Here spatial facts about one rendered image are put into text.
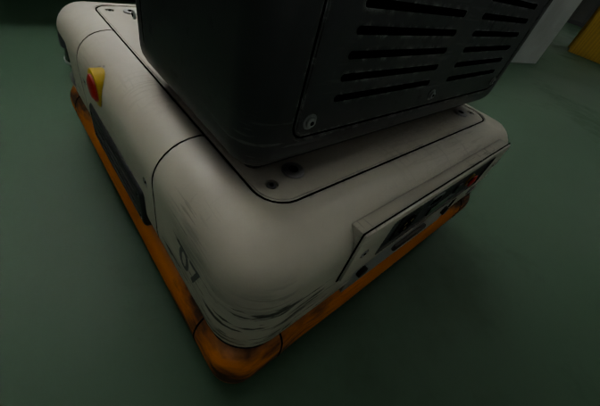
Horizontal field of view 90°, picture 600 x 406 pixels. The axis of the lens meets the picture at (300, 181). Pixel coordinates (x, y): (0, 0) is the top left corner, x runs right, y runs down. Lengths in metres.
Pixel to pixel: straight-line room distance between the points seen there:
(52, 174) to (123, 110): 0.36
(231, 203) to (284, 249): 0.06
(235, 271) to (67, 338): 0.33
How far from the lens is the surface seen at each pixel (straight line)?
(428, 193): 0.39
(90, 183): 0.71
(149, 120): 0.38
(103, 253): 0.59
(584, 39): 5.84
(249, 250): 0.25
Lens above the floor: 0.47
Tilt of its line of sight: 39 degrees down
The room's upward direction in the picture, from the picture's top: 17 degrees clockwise
